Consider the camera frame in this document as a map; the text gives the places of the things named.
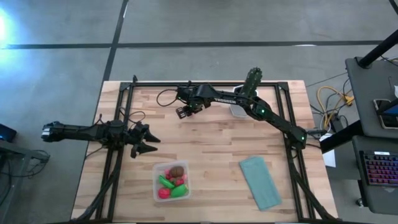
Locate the black pole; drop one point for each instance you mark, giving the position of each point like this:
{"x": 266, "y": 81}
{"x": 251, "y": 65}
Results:
{"x": 377, "y": 49}

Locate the caster wheel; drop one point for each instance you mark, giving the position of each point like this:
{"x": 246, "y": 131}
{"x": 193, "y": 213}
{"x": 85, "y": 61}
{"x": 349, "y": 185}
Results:
{"x": 359, "y": 202}

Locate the green cactus plant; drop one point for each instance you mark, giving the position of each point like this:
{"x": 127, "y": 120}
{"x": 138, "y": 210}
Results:
{"x": 252, "y": 81}

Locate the white square plant pot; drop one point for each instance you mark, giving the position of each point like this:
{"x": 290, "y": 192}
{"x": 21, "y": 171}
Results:
{"x": 237, "y": 110}

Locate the white paper sheet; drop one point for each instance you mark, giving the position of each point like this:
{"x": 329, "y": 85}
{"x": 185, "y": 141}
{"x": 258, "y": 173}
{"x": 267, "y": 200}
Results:
{"x": 330, "y": 157}

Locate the red toy tomato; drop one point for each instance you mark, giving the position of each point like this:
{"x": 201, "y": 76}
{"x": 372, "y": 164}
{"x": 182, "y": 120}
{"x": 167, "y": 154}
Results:
{"x": 163, "y": 193}

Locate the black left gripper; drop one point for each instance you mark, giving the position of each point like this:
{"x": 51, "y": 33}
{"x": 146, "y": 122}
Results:
{"x": 136, "y": 138}

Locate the teal folded cloth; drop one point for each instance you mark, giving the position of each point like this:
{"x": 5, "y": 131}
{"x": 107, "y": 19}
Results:
{"x": 260, "y": 183}

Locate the pink toy peach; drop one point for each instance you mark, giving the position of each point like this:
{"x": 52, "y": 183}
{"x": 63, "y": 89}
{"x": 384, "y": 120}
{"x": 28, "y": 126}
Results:
{"x": 168, "y": 173}

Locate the small pink toy fruit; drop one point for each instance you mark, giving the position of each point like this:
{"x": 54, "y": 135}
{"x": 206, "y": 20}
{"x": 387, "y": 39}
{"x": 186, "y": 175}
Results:
{"x": 184, "y": 177}

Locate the green toy cucumber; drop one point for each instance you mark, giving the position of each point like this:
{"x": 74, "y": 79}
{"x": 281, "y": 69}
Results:
{"x": 179, "y": 190}

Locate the smartphone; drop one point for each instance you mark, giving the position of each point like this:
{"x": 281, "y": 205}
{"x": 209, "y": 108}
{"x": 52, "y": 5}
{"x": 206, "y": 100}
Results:
{"x": 381, "y": 107}

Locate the black desk leg bar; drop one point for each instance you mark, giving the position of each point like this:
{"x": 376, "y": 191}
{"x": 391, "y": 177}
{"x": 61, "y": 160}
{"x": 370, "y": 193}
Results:
{"x": 339, "y": 138}

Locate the backlit rainbow keyboard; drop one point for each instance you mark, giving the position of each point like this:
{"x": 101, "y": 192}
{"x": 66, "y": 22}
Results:
{"x": 381, "y": 168}

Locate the brown toy kiwi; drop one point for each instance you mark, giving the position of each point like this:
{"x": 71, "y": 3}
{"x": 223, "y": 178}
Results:
{"x": 176, "y": 171}

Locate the clear plastic tupperware container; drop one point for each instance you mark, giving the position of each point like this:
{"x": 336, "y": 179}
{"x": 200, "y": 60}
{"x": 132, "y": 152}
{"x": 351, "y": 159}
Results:
{"x": 187, "y": 168}

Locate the grey desk with keyboard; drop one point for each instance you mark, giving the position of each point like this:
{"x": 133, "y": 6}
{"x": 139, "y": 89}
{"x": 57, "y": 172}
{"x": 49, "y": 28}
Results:
{"x": 373, "y": 202}

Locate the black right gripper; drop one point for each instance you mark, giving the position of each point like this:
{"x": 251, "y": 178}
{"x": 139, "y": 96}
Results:
{"x": 193, "y": 105}

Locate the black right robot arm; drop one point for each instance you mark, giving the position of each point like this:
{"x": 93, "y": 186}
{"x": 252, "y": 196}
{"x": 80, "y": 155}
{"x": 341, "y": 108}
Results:
{"x": 280, "y": 123}

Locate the green toy vegetable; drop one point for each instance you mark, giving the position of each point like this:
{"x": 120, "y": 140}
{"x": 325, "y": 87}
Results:
{"x": 166, "y": 182}

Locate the black aluminium table frame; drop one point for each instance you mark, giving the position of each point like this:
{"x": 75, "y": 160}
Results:
{"x": 155, "y": 84}

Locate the black box device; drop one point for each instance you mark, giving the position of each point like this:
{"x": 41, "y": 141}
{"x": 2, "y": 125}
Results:
{"x": 6, "y": 133}

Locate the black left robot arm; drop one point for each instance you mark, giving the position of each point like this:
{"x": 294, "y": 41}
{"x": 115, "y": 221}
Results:
{"x": 77, "y": 132}

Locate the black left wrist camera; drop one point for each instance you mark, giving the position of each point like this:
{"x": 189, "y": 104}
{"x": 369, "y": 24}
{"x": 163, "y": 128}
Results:
{"x": 141, "y": 127}

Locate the red toy strawberry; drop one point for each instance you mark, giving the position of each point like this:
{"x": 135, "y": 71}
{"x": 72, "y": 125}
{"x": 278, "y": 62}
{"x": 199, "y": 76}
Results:
{"x": 179, "y": 182}

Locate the grey metal stand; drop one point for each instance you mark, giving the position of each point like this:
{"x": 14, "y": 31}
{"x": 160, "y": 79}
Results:
{"x": 12, "y": 155}

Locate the grey desk with phone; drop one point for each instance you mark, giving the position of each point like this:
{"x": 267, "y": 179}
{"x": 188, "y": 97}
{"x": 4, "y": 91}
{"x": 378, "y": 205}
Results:
{"x": 367, "y": 93}

